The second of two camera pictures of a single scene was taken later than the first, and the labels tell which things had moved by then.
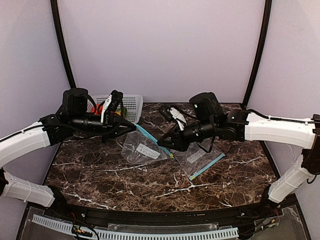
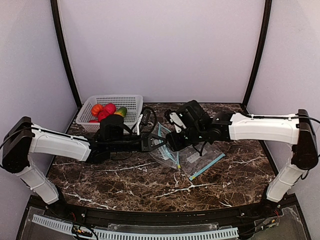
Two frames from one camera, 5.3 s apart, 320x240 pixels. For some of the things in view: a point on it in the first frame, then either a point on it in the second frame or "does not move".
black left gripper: x=110 y=121 to x=145 y=144
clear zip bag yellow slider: x=140 y=147 to x=164 y=152
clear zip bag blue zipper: x=194 y=159 does not move
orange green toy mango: x=119 y=111 does not move
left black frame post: x=54 y=14 does not move
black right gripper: x=179 y=136 does not move
